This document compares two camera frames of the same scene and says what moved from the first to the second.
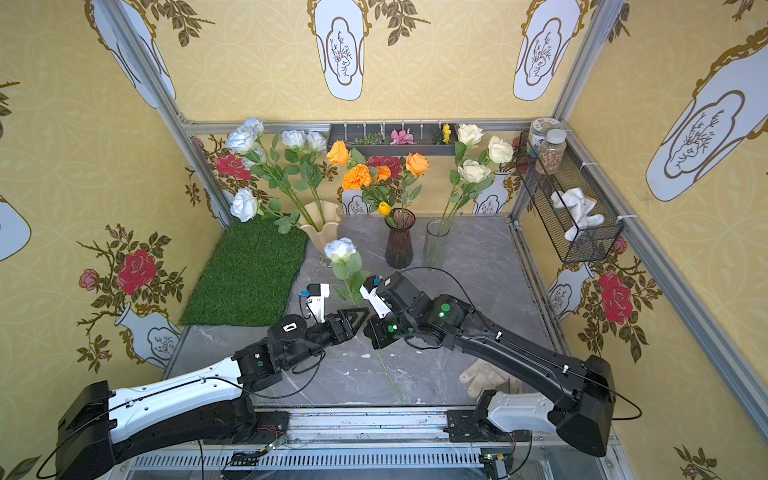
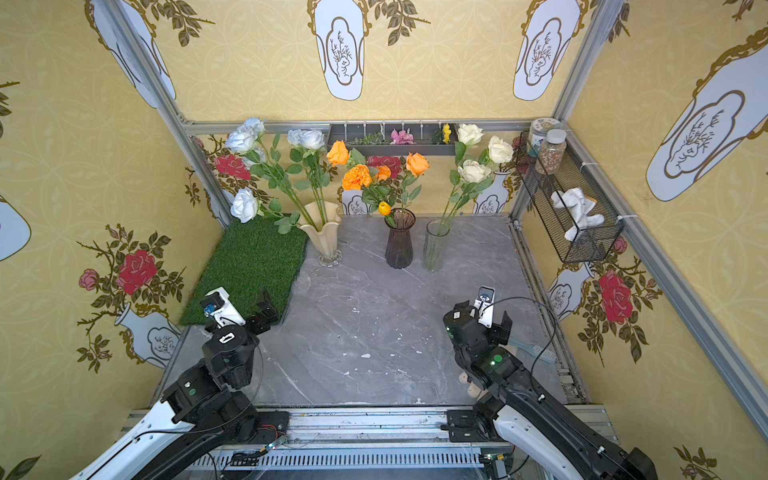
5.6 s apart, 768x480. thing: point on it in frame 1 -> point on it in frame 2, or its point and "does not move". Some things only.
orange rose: x=384 y=173 does not move
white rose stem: x=475 y=168 does not move
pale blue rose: x=244 y=204 does not move
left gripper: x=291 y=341 -> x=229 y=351
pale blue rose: x=353 y=278 -> x=312 y=140
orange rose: x=338 y=153 does not move
